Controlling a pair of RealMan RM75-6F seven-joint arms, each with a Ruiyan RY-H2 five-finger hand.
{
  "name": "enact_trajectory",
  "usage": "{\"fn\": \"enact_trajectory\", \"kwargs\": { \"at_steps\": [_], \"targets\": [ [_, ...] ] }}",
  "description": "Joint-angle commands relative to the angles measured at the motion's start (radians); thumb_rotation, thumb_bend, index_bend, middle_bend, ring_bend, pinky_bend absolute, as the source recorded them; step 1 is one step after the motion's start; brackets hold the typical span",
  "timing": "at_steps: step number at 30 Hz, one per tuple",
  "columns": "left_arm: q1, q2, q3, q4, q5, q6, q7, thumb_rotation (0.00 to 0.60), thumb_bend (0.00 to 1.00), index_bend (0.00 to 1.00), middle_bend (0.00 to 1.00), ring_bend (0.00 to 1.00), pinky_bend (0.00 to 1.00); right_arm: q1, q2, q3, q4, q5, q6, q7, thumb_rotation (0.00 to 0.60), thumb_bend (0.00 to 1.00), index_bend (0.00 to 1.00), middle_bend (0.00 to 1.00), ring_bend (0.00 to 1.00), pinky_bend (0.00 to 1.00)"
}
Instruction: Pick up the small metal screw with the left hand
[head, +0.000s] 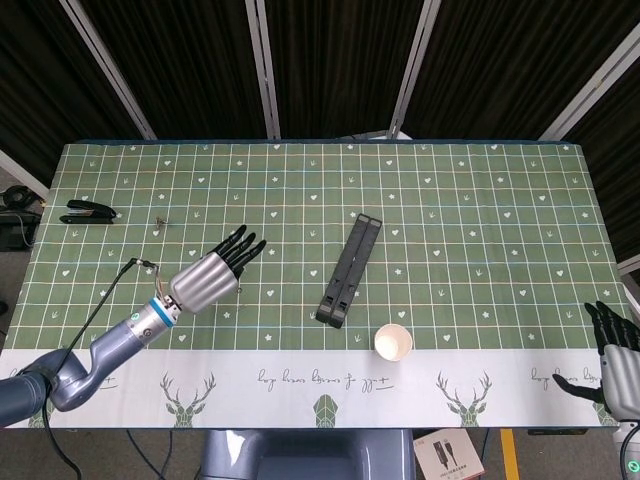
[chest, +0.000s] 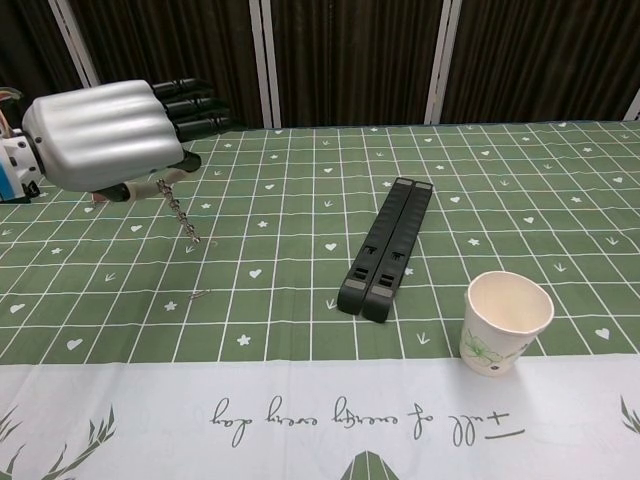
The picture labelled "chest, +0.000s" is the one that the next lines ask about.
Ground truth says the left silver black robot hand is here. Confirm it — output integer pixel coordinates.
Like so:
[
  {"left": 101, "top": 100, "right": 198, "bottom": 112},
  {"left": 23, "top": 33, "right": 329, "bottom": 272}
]
[{"left": 22, "top": 77, "right": 232, "bottom": 205}]

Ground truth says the small metal chain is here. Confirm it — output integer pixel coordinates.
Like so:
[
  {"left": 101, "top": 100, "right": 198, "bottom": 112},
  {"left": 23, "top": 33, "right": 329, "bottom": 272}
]
[{"left": 156, "top": 178, "right": 202, "bottom": 247}]

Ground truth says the green grid tablecloth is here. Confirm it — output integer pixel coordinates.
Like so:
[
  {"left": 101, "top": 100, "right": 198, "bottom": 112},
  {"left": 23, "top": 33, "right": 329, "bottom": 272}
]
[{"left": 0, "top": 118, "right": 640, "bottom": 480}]

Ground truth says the black folded laptop stand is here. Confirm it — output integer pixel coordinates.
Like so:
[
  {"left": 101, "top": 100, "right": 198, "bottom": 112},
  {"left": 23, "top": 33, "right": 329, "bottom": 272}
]
[{"left": 337, "top": 176, "right": 435, "bottom": 324}]

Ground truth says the white paper cup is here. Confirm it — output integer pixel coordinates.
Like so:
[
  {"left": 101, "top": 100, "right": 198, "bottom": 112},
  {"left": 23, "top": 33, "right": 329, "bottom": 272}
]
[{"left": 459, "top": 270, "right": 555, "bottom": 377}]

